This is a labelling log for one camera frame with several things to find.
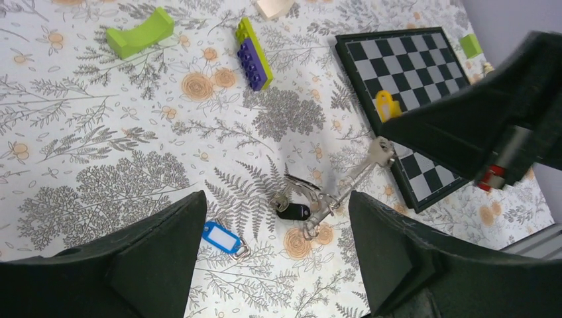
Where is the small green block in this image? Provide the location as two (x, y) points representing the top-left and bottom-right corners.
(459, 33), (482, 59)

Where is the small wooden cylinder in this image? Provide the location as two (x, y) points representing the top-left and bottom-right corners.
(482, 62), (494, 76)

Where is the floral table mat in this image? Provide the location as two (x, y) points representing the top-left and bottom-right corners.
(1, 1), (557, 317)

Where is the green curved block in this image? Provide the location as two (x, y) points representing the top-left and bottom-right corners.
(106, 7), (174, 60)

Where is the large silver keyring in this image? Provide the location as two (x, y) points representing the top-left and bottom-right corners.
(268, 174), (325, 226)

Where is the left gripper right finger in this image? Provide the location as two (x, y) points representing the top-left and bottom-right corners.
(349, 191), (561, 317)

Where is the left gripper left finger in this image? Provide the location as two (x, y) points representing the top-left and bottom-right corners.
(1, 191), (207, 317)

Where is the cream toy block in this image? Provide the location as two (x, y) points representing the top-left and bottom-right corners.
(256, 0), (296, 21)

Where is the black key tag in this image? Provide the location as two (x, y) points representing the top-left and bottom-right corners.
(276, 203), (311, 221)

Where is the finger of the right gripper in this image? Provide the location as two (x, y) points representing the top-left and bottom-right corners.
(379, 31), (561, 185)

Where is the blue key tag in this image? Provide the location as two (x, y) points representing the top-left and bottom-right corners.
(202, 219), (251, 260)

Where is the yellow key tag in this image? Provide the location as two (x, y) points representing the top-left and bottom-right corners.
(375, 90), (402, 123)

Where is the black white chessboard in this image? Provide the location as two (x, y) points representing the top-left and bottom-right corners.
(335, 27), (469, 213)

